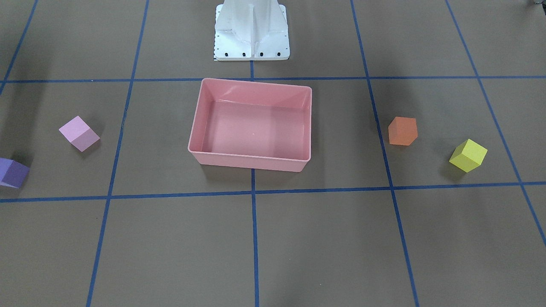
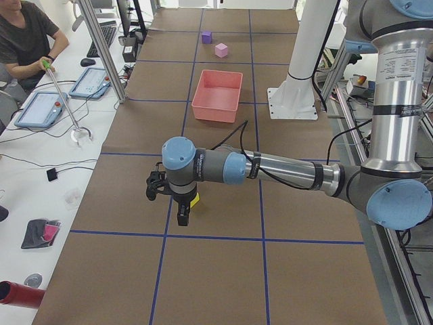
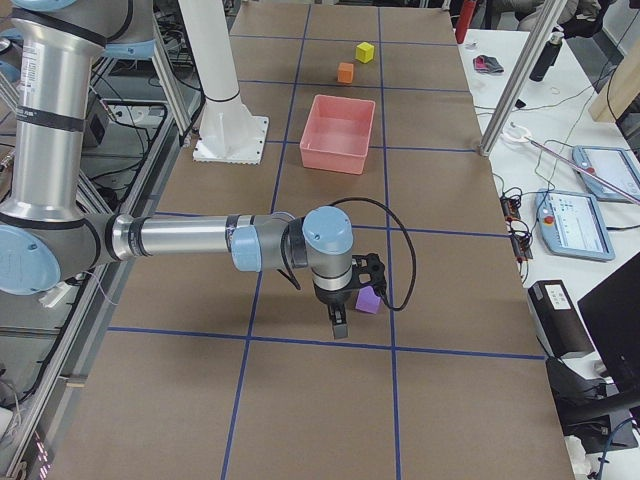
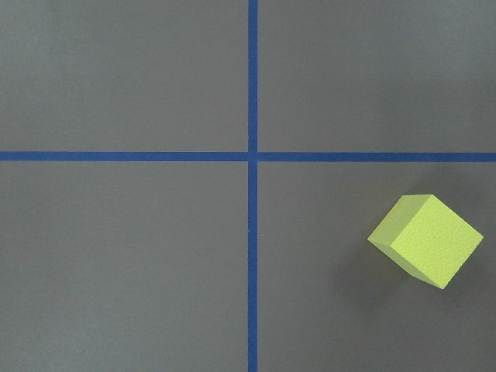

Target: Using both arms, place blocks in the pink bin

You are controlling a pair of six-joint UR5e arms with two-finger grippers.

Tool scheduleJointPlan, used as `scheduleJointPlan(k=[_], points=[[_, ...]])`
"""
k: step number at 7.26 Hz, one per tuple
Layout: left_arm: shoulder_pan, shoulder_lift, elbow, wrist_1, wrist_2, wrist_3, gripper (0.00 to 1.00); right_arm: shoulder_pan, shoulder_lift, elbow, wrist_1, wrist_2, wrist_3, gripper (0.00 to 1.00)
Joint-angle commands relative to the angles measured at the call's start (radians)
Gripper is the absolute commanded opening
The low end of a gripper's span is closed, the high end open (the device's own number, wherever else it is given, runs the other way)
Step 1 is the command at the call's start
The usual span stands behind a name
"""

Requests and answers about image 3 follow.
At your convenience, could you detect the purple foam block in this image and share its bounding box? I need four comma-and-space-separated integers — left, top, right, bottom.
355, 286, 382, 315

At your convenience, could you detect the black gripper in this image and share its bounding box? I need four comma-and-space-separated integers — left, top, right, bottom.
314, 284, 360, 340

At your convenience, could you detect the white grabber stick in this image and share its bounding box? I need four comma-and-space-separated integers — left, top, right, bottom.
501, 122, 639, 205

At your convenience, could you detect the pink plastic bin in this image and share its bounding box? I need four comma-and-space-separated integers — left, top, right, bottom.
299, 94, 376, 175

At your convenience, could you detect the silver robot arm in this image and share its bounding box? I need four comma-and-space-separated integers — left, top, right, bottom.
1, 1, 358, 338

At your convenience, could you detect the black computer monitor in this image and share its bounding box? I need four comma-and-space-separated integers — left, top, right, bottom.
578, 254, 639, 391

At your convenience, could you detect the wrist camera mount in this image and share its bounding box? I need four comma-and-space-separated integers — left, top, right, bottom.
350, 253, 387, 298

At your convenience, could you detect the white camera mast pillar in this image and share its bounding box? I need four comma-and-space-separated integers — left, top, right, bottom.
179, 0, 269, 165

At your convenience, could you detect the black power adapter box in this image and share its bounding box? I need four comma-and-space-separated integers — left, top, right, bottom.
527, 280, 595, 360

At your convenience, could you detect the red cylinder bottle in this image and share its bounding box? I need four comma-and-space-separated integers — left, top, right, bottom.
455, 0, 477, 45

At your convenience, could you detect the yellow foam block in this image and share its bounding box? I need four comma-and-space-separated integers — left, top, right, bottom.
355, 42, 375, 64

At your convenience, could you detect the aluminium frame post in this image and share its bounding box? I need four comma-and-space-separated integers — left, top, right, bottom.
478, 0, 567, 157

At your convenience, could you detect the black camera cable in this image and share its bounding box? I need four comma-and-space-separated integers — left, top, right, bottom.
329, 197, 418, 312

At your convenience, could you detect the blue teach pendant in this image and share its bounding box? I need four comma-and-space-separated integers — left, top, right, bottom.
572, 146, 639, 203
535, 189, 615, 261

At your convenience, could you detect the far blue teach pendant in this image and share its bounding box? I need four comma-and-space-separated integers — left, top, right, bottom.
572, 146, 639, 203

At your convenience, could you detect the grey pink cloth pouch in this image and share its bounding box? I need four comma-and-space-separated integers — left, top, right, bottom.
472, 54, 504, 75

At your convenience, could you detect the black water bottle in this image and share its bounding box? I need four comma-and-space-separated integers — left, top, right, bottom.
529, 31, 564, 82

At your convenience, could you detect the near blue teach pendant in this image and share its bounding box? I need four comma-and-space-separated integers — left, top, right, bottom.
535, 189, 615, 261

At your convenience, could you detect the orange foam block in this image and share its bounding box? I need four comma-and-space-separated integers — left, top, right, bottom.
336, 62, 355, 84

